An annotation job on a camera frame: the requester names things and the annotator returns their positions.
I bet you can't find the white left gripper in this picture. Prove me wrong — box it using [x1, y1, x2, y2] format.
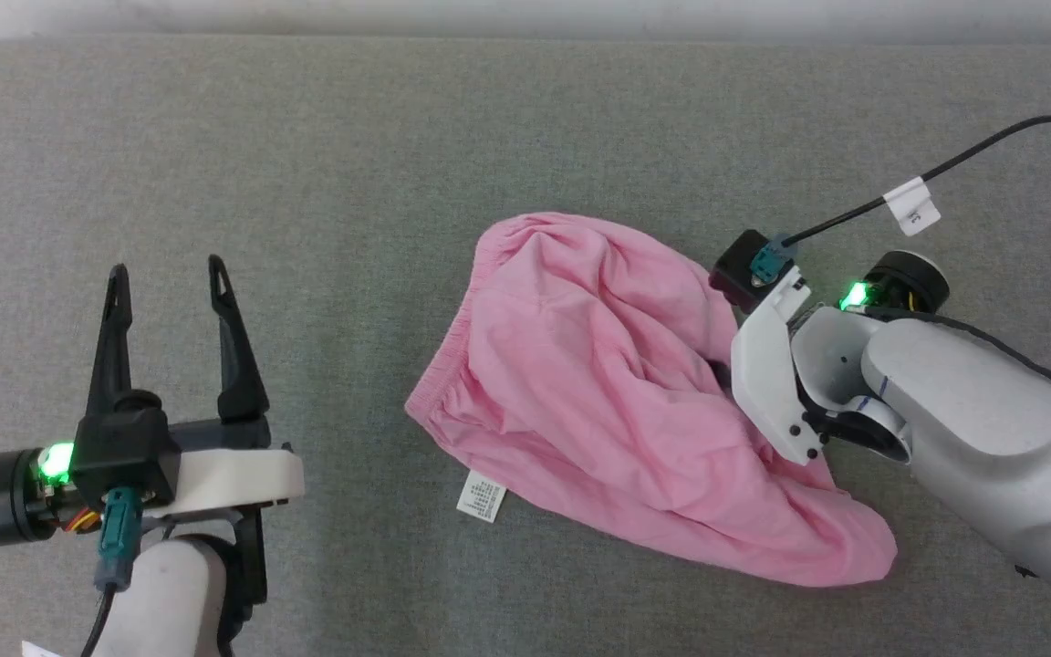
[0, 255, 305, 547]

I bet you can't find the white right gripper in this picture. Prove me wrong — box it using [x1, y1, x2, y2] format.
[731, 251, 951, 466]

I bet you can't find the pink cloth garment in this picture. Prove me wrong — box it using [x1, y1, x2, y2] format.
[404, 212, 899, 588]

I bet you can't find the grey-green fabric sofa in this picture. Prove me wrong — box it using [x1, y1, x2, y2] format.
[0, 35, 1051, 657]

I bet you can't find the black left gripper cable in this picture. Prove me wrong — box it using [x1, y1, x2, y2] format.
[78, 487, 145, 657]

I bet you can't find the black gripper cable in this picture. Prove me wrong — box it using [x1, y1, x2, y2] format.
[78, 487, 145, 657]
[754, 116, 1051, 282]

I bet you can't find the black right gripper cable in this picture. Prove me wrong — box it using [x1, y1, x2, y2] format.
[754, 116, 1051, 282]

